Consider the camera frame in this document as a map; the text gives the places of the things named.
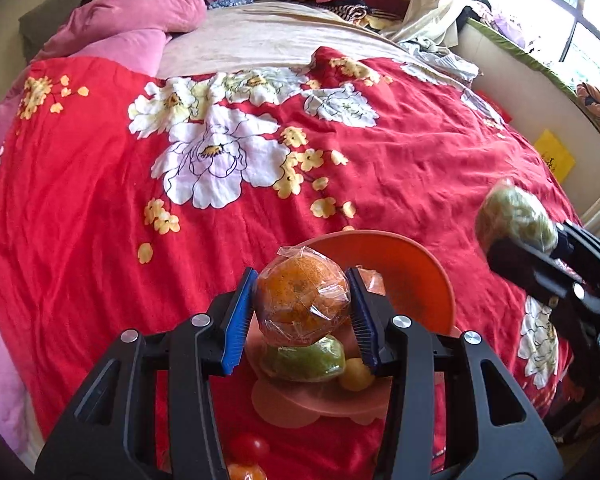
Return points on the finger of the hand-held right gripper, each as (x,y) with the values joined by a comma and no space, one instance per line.
(530,267)
(590,252)

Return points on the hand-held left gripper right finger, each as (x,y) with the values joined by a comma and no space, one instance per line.
(362,325)

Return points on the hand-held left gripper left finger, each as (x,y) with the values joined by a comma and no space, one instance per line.
(237,325)

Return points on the plastic-wrapped green citrus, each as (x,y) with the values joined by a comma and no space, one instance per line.
(515,215)
(305,362)

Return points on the pink plastic bowl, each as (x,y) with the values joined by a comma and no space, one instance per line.
(410,270)

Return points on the red cherry tomato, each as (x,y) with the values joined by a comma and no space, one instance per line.
(247,447)

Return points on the yellow paper bag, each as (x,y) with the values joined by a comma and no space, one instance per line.
(555,157)

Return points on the red floral blanket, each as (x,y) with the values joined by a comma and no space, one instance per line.
(405,170)

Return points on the green window seat cushion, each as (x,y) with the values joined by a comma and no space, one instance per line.
(520,55)

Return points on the crumpled light clothes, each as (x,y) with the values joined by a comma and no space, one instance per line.
(445,62)

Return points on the lilac clothes heap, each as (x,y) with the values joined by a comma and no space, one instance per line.
(505,22)

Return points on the blue patterned cloth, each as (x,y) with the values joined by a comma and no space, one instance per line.
(230,0)

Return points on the pink velvet blanket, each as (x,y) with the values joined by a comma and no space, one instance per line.
(130,10)

